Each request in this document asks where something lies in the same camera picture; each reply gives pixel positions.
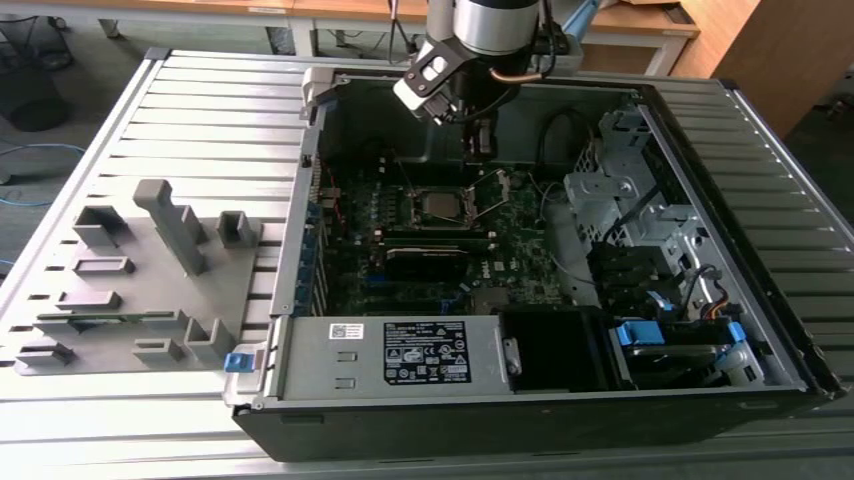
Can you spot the green RAM stick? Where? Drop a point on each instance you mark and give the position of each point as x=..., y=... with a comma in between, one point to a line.
x=107, y=316
x=433, y=242

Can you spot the pale blue teach pendant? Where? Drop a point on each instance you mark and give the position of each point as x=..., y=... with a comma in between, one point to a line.
x=580, y=17

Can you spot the blue disk carrier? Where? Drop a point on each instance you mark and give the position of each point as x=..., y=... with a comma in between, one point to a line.
x=640, y=334

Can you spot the white barcode sticker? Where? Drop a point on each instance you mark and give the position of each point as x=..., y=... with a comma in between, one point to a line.
x=345, y=331

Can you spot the black graphics card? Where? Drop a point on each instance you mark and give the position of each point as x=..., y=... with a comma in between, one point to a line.
x=427, y=265

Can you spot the black power supply label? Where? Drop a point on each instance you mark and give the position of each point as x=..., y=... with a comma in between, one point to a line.
x=427, y=350

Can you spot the silver power supply unit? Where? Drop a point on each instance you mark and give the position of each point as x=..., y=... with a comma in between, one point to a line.
x=313, y=365

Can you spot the black plastic bracket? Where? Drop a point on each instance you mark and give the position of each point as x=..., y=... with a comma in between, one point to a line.
x=627, y=270

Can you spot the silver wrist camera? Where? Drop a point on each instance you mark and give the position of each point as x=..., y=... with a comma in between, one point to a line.
x=429, y=82

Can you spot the silver metal drive cage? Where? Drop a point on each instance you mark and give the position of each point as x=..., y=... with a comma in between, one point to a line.
x=600, y=195

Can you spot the brown wooden cabinet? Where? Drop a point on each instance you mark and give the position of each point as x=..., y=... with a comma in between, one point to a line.
x=787, y=50

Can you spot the black mesh waste bin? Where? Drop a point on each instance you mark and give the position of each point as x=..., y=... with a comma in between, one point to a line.
x=36, y=100

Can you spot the CPU socket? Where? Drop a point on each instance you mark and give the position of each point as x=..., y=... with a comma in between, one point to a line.
x=415, y=210

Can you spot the blue case latch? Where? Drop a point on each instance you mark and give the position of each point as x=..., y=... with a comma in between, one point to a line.
x=239, y=363

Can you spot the green motherboard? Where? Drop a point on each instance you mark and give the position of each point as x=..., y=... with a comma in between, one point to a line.
x=527, y=250

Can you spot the black PC case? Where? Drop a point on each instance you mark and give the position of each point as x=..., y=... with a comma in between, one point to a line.
x=467, y=435

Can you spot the grey parts rack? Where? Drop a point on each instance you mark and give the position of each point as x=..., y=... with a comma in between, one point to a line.
x=153, y=280

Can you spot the chipset heat sink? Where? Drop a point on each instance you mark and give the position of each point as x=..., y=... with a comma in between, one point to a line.
x=491, y=298

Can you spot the wooden desk white legs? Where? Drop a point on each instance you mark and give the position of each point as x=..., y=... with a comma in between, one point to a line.
x=200, y=5
x=640, y=22

